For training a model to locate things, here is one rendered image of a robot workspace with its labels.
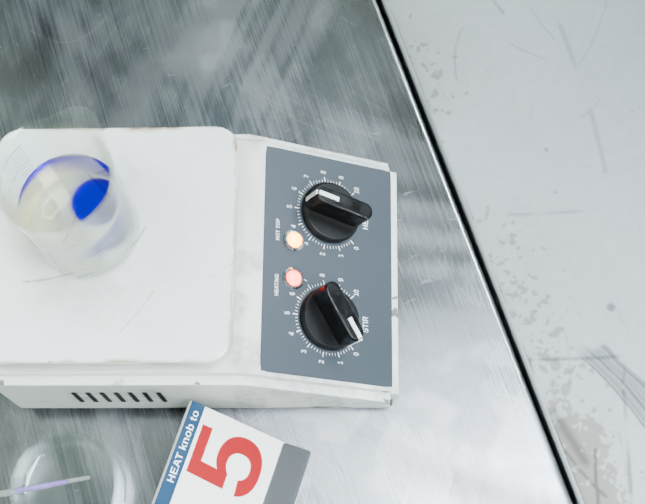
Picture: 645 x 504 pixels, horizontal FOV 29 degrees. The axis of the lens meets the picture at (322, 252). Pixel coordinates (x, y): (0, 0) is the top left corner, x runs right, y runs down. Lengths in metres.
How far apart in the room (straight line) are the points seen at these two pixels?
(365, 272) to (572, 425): 0.13
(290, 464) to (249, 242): 0.12
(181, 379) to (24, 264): 0.09
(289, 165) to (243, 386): 0.12
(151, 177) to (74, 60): 0.16
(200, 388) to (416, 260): 0.15
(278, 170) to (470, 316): 0.13
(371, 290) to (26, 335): 0.17
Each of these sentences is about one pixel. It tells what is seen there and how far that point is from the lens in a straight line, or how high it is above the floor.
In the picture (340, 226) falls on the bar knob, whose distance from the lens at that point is 0.64.
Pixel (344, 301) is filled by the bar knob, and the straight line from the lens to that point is 0.61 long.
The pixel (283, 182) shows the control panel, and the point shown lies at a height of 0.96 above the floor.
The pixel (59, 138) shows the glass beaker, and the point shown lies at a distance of 0.57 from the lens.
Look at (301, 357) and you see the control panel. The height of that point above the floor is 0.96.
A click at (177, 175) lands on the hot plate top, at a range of 0.61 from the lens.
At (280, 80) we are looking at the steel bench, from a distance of 0.73.
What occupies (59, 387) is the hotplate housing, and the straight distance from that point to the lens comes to 0.62.
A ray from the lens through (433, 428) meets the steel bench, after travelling 0.66.
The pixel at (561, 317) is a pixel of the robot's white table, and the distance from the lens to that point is 0.68.
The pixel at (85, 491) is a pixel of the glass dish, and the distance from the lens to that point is 0.67.
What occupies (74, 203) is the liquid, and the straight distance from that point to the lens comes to 0.58.
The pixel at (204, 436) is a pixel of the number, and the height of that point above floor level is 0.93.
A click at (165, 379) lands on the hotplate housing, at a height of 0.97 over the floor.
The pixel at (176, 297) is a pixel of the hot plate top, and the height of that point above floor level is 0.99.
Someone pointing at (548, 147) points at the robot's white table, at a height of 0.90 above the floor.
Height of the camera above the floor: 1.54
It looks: 71 degrees down
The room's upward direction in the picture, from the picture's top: 9 degrees counter-clockwise
